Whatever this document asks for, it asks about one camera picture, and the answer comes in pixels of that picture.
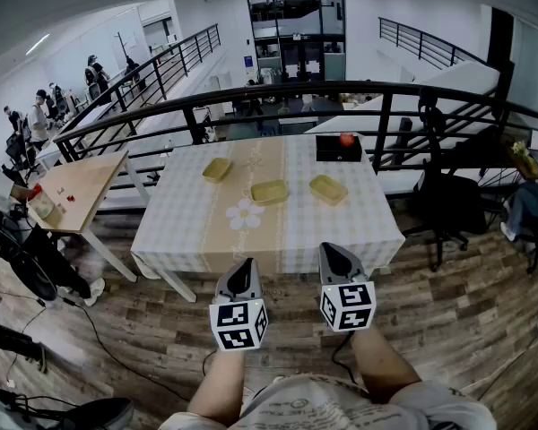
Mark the person's left forearm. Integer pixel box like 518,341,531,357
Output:
187,349,247,427

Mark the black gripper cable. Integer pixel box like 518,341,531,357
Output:
330,331,360,385
201,349,219,377

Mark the person's white printed shirt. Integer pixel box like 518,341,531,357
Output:
159,372,499,430

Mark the yellow flower bouquet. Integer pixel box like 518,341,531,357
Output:
509,140,538,179

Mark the black office chair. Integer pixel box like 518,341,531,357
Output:
403,86,490,273

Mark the black floor stand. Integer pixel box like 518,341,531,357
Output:
0,387,135,430

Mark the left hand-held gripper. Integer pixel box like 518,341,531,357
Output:
209,257,269,352

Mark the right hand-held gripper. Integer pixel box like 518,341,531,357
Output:
318,241,377,333

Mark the straight black metal railing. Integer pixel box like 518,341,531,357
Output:
56,23,222,151
378,15,492,71

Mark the ceiling light panel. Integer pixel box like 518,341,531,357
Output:
25,32,51,56

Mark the checkered beige flower tablecloth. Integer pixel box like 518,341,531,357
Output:
129,133,407,281

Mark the black-framed glass door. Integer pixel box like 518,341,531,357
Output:
247,0,346,83

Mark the black coat rack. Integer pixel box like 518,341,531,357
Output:
114,31,134,62

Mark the yellow tray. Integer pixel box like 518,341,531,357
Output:
308,174,349,208
201,157,233,184
249,179,291,207

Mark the black floor cable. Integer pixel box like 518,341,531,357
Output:
35,297,192,402

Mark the person's right forearm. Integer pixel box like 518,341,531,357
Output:
351,324,422,405

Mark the white table leg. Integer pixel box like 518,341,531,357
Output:
159,269,198,304

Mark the curved black metal railing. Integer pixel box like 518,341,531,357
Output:
53,81,538,183

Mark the black box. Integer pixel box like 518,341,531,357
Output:
315,134,363,164

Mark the wooden side table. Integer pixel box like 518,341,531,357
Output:
26,150,152,284

